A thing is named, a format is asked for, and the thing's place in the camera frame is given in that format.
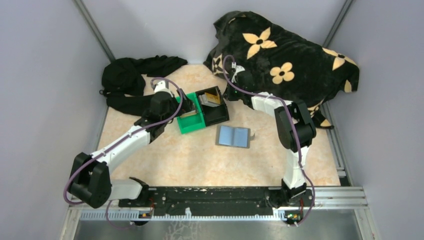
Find green plastic bin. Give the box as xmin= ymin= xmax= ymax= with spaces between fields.
xmin=176 ymin=92 xmax=206 ymax=134

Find gold VIP card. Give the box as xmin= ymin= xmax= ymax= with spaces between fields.
xmin=204 ymin=92 xmax=221 ymax=105

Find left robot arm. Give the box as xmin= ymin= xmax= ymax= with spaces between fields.
xmin=63 ymin=89 xmax=195 ymax=209

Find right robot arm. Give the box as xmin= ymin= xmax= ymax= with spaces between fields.
xmin=224 ymin=74 xmax=317 ymax=206

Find cards in black bin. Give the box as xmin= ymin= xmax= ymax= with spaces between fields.
xmin=198 ymin=94 xmax=218 ymax=107

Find black floral plush blanket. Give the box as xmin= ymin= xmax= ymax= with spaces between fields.
xmin=204 ymin=11 xmax=360 ymax=129

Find black plastic bin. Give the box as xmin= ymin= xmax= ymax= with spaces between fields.
xmin=195 ymin=86 xmax=230 ymax=127

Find black cloth garment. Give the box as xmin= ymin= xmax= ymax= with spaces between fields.
xmin=99 ymin=55 xmax=188 ymax=116

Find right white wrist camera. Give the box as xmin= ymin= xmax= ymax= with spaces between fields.
xmin=231 ymin=65 xmax=246 ymax=83

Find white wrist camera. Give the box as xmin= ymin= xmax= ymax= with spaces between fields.
xmin=154 ymin=80 xmax=172 ymax=95
xmin=231 ymin=65 xmax=246 ymax=83

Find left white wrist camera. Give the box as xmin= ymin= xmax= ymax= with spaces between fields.
xmin=154 ymin=80 xmax=172 ymax=95

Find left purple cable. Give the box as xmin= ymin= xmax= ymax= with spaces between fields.
xmin=62 ymin=77 xmax=184 ymax=230

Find purple cable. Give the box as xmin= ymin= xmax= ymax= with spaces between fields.
xmin=62 ymin=77 xmax=184 ymax=230
xmin=221 ymin=54 xmax=317 ymax=227

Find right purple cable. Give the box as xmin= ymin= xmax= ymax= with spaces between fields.
xmin=221 ymin=54 xmax=317 ymax=227

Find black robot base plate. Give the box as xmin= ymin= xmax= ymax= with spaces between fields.
xmin=118 ymin=186 xmax=313 ymax=217

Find aluminium frame rail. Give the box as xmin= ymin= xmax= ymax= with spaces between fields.
xmin=76 ymin=186 xmax=368 ymax=223

